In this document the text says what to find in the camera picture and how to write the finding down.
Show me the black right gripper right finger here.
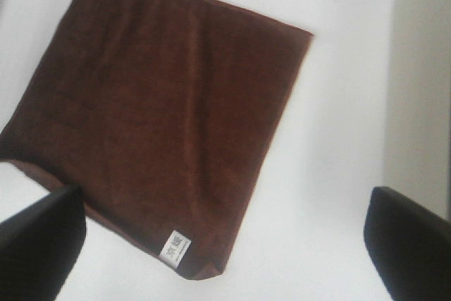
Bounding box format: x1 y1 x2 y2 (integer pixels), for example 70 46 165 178
364 187 450 300

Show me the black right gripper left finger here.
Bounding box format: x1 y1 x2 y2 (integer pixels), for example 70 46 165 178
1 185 86 300

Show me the brown towel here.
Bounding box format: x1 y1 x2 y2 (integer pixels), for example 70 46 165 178
1 0 312 280

